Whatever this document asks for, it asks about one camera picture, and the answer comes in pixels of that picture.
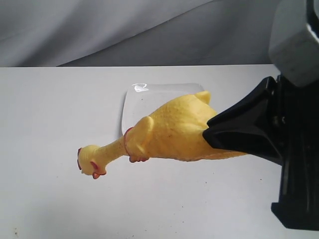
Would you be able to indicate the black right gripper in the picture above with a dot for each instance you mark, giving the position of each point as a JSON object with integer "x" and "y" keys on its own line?
{"x": 252, "y": 126}

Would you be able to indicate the yellow rubber chicken toy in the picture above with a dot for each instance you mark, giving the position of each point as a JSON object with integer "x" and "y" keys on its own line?
{"x": 173, "y": 131}

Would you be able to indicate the white square plate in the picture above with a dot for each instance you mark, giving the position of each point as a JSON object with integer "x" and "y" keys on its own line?
{"x": 142, "y": 99}

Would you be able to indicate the grey backdrop cloth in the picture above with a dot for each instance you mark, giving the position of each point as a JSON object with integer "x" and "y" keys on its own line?
{"x": 100, "y": 33}

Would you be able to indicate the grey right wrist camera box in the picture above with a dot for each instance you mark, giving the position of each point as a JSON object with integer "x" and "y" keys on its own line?
{"x": 294, "y": 42}

